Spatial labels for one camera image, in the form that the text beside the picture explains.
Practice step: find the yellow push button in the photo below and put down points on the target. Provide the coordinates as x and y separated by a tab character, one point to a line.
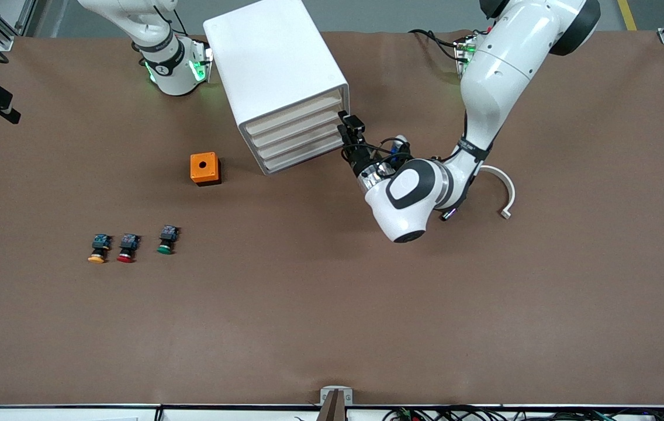
98	250

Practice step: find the red push button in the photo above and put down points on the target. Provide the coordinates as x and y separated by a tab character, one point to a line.
127	249

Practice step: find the white curved plastic bracket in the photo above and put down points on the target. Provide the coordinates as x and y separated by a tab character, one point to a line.
510	190

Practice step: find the white drawer cabinet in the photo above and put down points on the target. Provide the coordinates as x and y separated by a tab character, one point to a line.
267	52

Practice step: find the grey metal mount bracket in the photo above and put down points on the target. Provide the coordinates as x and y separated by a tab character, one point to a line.
346	394

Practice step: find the orange button enclosure box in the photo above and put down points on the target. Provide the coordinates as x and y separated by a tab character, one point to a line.
203	166

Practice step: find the white plastic drawer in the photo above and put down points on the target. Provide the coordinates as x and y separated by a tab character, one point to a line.
305	151
297	127
301	139
294	116

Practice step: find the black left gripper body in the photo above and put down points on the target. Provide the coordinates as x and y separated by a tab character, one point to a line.
359	158

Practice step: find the brown table cover sheet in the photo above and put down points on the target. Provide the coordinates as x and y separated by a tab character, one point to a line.
332	304

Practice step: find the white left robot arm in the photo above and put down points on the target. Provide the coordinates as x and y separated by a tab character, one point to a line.
501	70

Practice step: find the green push button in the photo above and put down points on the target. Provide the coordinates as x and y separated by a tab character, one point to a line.
167	240

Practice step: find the silver metal switch part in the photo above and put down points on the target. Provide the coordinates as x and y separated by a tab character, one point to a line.
448	215

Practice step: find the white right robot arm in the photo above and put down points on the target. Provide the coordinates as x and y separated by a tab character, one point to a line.
174	82

